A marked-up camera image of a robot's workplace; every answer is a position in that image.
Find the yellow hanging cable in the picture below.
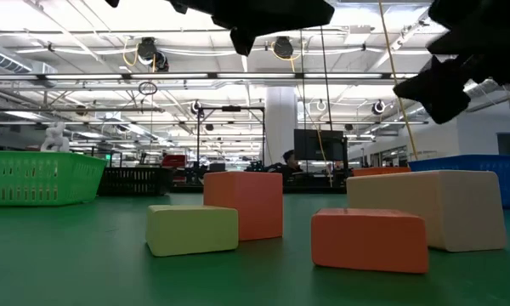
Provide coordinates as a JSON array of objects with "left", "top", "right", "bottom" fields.
[{"left": 377, "top": 0, "right": 420, "bottom": 162}]

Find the blue plastic basket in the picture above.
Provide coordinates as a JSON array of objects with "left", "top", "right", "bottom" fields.
[{"left": 408, "top": 154, "right": 510, "bottom": 210}]

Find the red box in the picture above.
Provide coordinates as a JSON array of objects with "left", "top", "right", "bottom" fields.
[{"left": 161, "top": 154, "right": 188, "bottom": 169}]

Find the black plastic basket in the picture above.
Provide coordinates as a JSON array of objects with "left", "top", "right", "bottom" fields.
[{"left": 96, "top": 166, "right": 174, "bottom": 197}]

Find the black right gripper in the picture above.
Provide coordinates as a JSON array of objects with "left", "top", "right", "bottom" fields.
[{"left": 393, "top": 0, "right": 510, "bottom": 125}]

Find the cream rectangular block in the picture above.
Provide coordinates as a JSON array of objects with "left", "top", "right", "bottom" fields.
[{"left": 346, "top": 169, "right": 508, "bottom": 253}]

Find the green table mat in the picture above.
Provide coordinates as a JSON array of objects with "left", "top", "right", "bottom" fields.
[{"left": 0, "top": 193, "right": 510, "bottom": 306}]

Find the silver ventilation duct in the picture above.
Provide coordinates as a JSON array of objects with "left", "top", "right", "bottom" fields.
[{"left": 0, "top": 42, "right": 59, "bottom": 77}]

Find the yellow square block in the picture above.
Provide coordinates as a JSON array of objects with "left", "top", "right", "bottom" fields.
[{"left": 145, "top": 204, "right": 240, "bottom": 258}]

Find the distant orange block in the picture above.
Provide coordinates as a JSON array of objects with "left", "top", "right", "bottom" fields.
[{"left": 351, "top": 166, "right": 412, "bottom": 178}]

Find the white column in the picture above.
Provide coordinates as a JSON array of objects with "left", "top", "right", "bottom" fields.
[{"left": 264, "top": 86, "right": 299, "bottom": 167}]

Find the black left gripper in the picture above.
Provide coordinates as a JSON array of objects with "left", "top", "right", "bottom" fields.
[{"left": 166, "top": 0, "right": 336, "bottom": 57}]

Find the white figure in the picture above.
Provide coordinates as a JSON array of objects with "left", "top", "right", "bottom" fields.
[{"left": 39, "top": 122, "right": 71, "bottom": 153}]

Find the black hanging cable loop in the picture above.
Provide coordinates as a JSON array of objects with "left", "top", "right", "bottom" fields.
[{"left": 138, "top": 80, "right": 159, "bottom": 96}]

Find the green plastic basket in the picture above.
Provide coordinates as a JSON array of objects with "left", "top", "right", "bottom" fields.
[{"left": 0, "top": 150, "right": 108, "bottom": 208}]

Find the black frame rig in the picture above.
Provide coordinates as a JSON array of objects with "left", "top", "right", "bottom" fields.
[{"left": 195, "top": 105, "right": 267, "bottom": 172}]

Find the black monitor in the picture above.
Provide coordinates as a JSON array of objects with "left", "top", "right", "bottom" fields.
[{"left": 293, "top": 128, "right": 349, "bottom": 162}]

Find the pink square block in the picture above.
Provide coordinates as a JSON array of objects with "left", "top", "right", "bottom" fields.
[
  {"left": 202, "top": 170, "right": 285, "bottom": 242},
  {"left": 310, "top": 207, "right": 430, "bottom": 275}
]

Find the person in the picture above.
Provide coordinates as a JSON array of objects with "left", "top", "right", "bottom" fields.
[{"left": 266, "top": 149, "right": 305, "bottom": 186}]

